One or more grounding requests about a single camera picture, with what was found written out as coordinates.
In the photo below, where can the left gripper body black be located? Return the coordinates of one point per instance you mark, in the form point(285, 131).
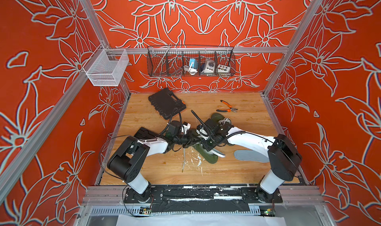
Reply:
point(185, 141)

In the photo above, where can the light blue insole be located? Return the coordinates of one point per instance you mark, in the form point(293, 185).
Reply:
point(214, 153)

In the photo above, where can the clear plastic wall bin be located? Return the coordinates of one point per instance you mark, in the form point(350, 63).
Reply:
point(104, 72)

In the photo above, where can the grey insole near right arm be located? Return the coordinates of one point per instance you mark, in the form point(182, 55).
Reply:
point(250, 155)

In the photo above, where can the black wire wall basket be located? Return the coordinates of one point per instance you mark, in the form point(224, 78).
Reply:
point(173, 60)

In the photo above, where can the green canvas shoe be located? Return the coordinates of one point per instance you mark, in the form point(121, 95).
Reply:
point(194, 141)
point(220, 117)

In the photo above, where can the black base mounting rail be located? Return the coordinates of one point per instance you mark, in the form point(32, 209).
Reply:
point(203, 199)

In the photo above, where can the white device in basket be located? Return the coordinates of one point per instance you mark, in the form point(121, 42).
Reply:
point(209, 67)

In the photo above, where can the orange handled pliers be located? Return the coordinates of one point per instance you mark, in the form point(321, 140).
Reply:
point(229, 108)

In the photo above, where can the white dotted box in basket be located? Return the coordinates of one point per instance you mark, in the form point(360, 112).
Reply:
point(223, 70)

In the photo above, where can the blue box in basket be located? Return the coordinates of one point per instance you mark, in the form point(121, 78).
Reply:
point(193, 65)

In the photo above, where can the black tool case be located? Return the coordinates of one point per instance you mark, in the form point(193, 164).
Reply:
point(165, 101)

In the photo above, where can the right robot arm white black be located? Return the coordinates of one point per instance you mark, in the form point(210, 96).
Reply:
point(279, 151)

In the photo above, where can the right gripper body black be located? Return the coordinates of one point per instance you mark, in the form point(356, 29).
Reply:
point(210, 143)

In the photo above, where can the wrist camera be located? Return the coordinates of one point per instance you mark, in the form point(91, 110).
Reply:
point(185, 127)
point(202, 133)

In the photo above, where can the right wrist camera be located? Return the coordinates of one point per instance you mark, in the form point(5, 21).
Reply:
point(202, 133)

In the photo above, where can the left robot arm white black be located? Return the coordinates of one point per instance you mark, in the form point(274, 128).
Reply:
point(127, 161)

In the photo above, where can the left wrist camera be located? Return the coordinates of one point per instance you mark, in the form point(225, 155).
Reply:
point(185, 127)

